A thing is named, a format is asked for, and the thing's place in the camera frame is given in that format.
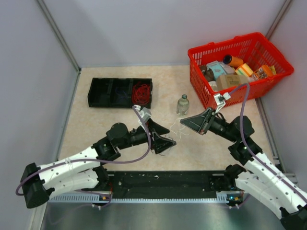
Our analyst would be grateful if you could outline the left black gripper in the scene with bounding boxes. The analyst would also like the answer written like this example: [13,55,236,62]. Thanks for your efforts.
[118,118,176,154]

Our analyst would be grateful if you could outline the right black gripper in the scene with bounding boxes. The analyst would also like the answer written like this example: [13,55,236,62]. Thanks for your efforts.
[180,106,238,143]

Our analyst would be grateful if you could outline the red white purple wires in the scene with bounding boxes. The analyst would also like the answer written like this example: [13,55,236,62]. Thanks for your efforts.
[163,116,192,156]

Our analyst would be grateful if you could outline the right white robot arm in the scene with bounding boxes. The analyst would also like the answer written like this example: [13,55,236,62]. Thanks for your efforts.
[180,108,307,230]

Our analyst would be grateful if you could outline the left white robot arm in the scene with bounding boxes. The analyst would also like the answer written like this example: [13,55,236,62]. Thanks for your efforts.
[18,119,177,209]

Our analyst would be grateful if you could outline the clear glass soda bottle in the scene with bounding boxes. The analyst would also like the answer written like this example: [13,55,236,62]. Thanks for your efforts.
[177,94,189,116]

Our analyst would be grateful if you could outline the brown cardboard box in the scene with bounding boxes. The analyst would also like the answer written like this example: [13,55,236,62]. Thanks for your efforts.
[216,74,248,91]

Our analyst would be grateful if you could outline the brown round item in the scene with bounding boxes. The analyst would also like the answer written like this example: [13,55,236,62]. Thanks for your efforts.
[199,65,214,82]

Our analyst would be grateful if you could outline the light blue package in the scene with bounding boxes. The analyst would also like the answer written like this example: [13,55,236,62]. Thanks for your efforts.
[206,61,226,80]

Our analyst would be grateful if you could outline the yellow sponge pack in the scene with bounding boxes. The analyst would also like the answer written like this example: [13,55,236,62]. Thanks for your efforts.
[235,63,254,77]

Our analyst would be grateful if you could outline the orange bottle with dark cap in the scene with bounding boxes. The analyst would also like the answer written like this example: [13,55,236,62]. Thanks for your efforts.
[223,54,244,68]

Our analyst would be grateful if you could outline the black three-compartment tray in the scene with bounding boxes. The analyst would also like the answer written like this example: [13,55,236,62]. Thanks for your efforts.
[87,78,153,109]

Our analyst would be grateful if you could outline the orange snack packet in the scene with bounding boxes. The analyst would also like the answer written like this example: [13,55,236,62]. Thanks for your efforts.
[251,65,274,80]

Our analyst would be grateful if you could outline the red plastic shopping basket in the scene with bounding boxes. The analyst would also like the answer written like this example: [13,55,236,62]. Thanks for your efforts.
[188,33,294,108]

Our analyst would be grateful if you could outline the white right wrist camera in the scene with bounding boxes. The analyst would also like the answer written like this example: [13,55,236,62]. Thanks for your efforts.
[213,92,231,113]

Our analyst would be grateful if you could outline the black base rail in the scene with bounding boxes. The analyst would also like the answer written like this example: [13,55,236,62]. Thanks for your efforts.
[81,170,243,199]

